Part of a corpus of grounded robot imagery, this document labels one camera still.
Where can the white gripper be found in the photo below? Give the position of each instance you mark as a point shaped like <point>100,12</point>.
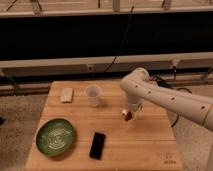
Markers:
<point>132,106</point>

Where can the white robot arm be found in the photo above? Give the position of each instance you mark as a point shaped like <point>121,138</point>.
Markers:
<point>196,108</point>

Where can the wooden cutting board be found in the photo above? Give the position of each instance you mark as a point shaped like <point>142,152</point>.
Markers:
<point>144,143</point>

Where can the black smartphone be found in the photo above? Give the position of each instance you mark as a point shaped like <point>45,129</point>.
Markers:
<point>97,146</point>

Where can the green patterned plate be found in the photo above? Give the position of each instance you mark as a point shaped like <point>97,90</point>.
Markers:
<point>55,137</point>

